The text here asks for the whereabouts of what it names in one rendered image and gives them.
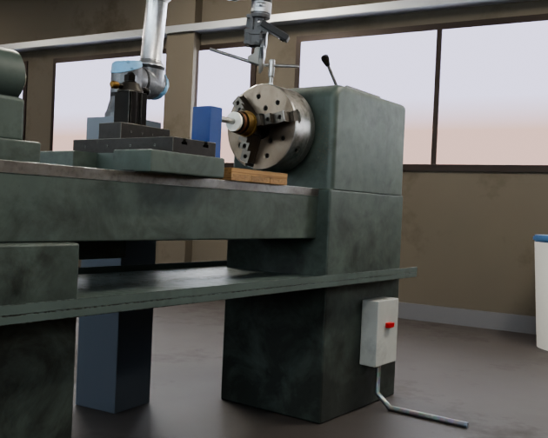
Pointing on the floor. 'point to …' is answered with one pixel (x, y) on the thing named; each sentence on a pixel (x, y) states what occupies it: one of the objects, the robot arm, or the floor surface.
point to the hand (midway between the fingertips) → (262, 69)
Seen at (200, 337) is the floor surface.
